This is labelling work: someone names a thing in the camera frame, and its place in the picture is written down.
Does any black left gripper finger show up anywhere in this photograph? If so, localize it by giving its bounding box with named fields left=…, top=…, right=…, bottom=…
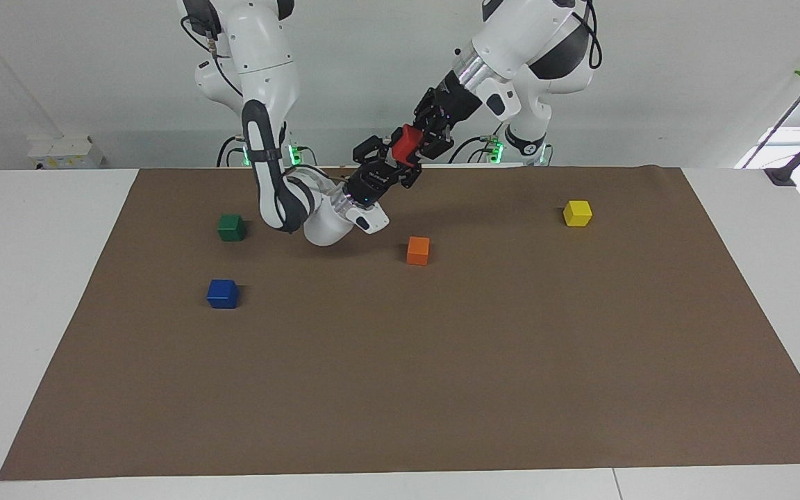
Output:
left=413, top=93, right=436, bottom=130
left=420, top=137, right=454, bottom=161

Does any red block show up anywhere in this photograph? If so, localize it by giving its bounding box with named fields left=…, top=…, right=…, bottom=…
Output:
left=392, top=124, right=424, bottom=169

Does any yellow block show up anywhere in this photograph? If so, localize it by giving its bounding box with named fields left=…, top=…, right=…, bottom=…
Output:
left=563, top=200, right=593, bottom=228

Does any blue block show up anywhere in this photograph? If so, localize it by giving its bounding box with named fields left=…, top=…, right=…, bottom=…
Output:
left=206, top=279, right=240, bottom=310

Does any brown table mat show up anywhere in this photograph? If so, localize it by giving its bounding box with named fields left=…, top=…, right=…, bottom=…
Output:
left=0, top=165, right=800, bottom=481

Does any white box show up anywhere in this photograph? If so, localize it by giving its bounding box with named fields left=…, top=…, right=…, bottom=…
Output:
left=27, top=135, right=104, bottom=170

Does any black base cable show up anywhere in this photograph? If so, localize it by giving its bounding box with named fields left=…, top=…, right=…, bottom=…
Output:
left=449, top=134, right=506, bottom=165

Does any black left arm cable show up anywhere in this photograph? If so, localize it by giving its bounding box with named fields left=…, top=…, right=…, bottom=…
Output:
left=576, top=0, right=603, bottom=70

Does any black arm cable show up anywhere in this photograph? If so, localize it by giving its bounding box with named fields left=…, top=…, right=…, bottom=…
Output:
left=179, top=14, right=242, bottom=98
left=576, top=0, right=603, bottom=70

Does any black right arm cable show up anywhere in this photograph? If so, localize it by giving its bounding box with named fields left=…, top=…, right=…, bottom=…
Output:
left=179, top=14, right=242, bottom=98

